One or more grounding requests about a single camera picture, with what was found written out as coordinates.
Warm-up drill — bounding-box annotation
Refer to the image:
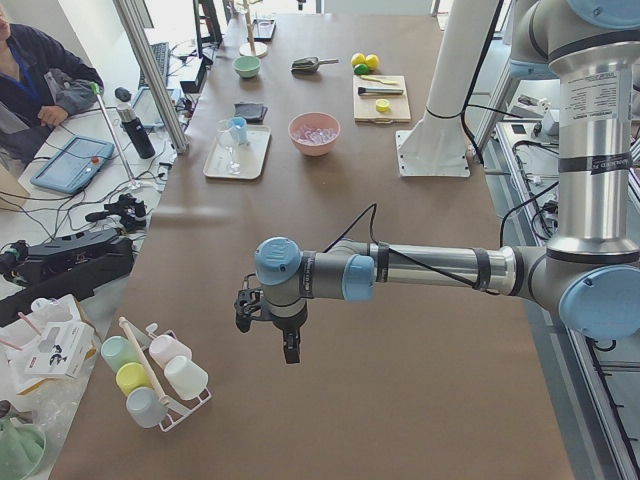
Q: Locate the yellow lemon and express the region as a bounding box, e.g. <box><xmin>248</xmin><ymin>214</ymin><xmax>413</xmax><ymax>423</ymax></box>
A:
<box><xmin>365</xmin><ymin>54</ymin><xmax>380</xmax><ymax>71</ymax></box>
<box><xmin>351</xmin><ymin>52</ymin><xmax>366</xmax><ymax>67</ymax></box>

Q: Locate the steel ice scoop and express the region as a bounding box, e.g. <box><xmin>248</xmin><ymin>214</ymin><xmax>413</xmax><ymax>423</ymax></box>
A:
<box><xmin>290</xmin><ymin>56</ymin><xmax>339</xmax><ymax>74</ymax></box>

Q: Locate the grey blue cup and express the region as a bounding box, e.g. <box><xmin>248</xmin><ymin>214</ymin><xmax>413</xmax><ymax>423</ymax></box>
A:
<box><xmin>126</xmin><ymin>386</ymin><xmax>167</xmax><ymax>428</ymax></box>

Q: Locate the clear wine glass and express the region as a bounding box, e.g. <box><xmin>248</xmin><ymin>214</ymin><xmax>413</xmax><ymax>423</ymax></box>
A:
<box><xmin>217</xmin><ymin>119</ymin><xmax>240</xmax><ymax>175</ymax></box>

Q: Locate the steel muddler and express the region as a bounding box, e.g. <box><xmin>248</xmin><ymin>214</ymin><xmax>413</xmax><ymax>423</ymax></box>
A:
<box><xmin>357</xmin><ymin>86</ymin><xmax>404</xmax><ymax>96</ymax></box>

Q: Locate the bamboo cutting board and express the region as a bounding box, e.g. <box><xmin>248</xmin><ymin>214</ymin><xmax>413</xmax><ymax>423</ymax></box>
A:
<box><xmin>353</xmin><ymin>75</ymin><xmax>411</xmax><ymax>123</ymax></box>

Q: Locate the pink bowl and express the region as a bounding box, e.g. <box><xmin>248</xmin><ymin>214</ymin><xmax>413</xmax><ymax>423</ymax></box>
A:
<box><xmin>288</xmin><ymin>112</ymin><xmax>341</xmax><ymax>157</ymax></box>

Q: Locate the wooden cup tree stand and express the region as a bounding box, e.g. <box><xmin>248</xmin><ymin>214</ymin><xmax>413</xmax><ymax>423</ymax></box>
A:
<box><xmin>239</xmin><ymin>0</ymin><xmax>268</xmax><ymax>58</ymax></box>

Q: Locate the grey folded cloth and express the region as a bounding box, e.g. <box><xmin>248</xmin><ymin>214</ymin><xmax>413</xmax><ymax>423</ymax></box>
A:
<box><xmin>234</xmin><ymin>102</ymin><xmax>268</xmax><ymax>124</ymax></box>

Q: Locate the half lemon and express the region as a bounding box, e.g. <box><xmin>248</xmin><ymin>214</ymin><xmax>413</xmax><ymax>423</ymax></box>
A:
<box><xmin>375</xmin><ymin>99</ymin><xmax>390</xmax><ymax>112</ymax></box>

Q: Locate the pink cup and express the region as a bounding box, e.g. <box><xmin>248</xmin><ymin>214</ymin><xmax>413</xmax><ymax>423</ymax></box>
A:
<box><xmin>148</xmin><ymin>334</ymin><xmax>192</xmax><ymax>369</ymax></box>

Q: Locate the blue plastic cup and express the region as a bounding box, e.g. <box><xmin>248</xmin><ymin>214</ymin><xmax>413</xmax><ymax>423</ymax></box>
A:
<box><xmin>228</xmin><ymin>116</ymin><xmax>248</xmax><ymax>145</ymax></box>

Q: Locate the white pedestal column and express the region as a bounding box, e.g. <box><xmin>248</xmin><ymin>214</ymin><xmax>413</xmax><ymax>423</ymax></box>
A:
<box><xmin>396</xmin><ymin>0</ymin><xmax>503</xmax><ymax>178</ymax></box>

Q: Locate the green lime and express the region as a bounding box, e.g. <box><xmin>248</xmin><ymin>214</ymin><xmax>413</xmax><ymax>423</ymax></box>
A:
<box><xmin>353</xmin><ymin>63</ymin><xmax>370</xmax><ymax>76</ymax></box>

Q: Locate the black monitor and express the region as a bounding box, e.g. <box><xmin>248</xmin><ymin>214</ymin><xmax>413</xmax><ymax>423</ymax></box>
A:
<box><xmin>193</xmin><ymin>0</ymin><xmax>223</xmax><ymax>65</ymax></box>

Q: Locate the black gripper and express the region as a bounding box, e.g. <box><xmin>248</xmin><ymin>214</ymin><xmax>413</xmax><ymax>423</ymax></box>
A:
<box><xmin>234</xmin><ymin>273</ymin><xmax>308</xmax><ymax>363</ymax></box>

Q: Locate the white cup rack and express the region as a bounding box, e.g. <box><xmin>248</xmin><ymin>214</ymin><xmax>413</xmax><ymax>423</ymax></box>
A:
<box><xmin>127</xmin><ymin>319</ymin><xmax>213</xmax><ymax>433</ymax></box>

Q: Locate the teach pendant tablet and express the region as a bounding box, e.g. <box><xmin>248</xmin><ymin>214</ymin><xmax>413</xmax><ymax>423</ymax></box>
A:
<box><xmin>131</xmin><ymin>86</ymin><xmax>164</xmax><ymax>129</ymax></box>
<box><xmin>30</xmin><ymin>136</ymin><xmax>114</xmax><ymax>194</ymax></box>

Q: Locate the yellow cup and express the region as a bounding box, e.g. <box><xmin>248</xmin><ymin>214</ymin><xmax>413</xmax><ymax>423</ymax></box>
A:
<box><xmin>116</xmin><ymin>362</ymin><xmax>152</xmax><ymax>396</ymax></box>

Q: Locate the black water bottle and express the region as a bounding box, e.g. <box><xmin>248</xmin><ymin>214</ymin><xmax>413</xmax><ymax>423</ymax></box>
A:
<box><xmin>116</xmin><ymin>102</ymin><xmax>155</xmax><ymax>159</ymax></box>

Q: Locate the metal glass rack tray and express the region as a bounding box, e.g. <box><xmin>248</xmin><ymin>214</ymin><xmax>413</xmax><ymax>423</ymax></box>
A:
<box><xmin>252</xmin><ymin>19</ymin><xmax>276</xmax><ymax>42</ymax></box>

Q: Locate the green bowl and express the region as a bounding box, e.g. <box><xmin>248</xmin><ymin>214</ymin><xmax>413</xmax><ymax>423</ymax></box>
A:
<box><xmin>233</xmin><ymin>56</ymin><xmax>261</xmax><ymax>79</ymax></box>

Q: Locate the white cup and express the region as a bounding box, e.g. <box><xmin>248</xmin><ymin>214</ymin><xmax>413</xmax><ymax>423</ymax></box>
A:
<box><xmin>164</xmin><ymin>355</ymin><xmax>209</xmax><ymax>400</ymax></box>

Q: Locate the pile of clear ice cubes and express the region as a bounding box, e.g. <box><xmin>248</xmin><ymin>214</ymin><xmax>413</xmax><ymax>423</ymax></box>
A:
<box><xmin>293</xmin><ymin>125</ymin><xmax>337</xmax><ymax>146</ymax></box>

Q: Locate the yellow plastic knife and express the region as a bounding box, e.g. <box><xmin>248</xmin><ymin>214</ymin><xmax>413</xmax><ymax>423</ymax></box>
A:
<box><xmin>359</xmin><ymin>75</ymin><xmax>398</xmax><ymax>85</ymax></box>

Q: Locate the cream rabbit tray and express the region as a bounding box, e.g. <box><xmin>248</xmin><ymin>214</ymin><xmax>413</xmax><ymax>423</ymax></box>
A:
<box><xmin>203</xmin><ymin>125</ymin><xmax>271</xmax><ymax>180</ymax></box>

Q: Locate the green cup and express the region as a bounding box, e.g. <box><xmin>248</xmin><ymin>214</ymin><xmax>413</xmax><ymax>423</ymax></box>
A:
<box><xmin>100</xmin><ymin>336</ymin><xmax>138</xmax><ymax>374</ymax></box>

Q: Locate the seated person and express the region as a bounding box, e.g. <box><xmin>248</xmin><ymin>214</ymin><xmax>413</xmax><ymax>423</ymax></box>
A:
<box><xmin>1</xmin><ymin>14</ymin><xmax>104</xmax><ymax>164</ymax></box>

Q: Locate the black bag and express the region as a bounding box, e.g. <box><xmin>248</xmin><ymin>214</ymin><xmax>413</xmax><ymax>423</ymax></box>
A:
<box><xmin>1</xmin><ymin>228</ymin><xmax>134</xmax><ymax>327</ymax></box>

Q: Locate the aluminium frame post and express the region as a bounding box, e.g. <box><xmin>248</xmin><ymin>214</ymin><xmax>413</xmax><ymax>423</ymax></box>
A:
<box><xmin>113</xmin><ymin>0</ymin><xmax>188</xmax><ymax>155</ymax></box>

